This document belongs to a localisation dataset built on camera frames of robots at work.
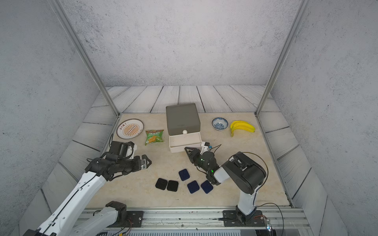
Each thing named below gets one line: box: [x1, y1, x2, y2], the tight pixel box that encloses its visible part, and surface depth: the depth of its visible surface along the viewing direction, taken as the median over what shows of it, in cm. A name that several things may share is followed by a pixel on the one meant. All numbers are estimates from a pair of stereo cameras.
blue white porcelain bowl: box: [211, 117, 229, 132], surface depth 113 cm
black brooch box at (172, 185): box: [166, 179, 179, 192], surface depth 85 cm
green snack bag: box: [144, 129, 164, 147], surface depth 103 cm
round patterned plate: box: [116, 118, 145, 140], surface depth 113 cm
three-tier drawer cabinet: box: [165, 102, 203, 153], surface depth 91 cm
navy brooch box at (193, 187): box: [187, 180, 200, 194], surface depth 84 cm
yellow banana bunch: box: [229, 120, 256, 138], surface depth 109 cm
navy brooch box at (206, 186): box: [200, 179, 214, 195], surface depth 85 cm
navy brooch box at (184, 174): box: [178, 168, 190, 181], surface depth 89 cm
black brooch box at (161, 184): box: [155, 177, 168, 191], surface depth 85 cm
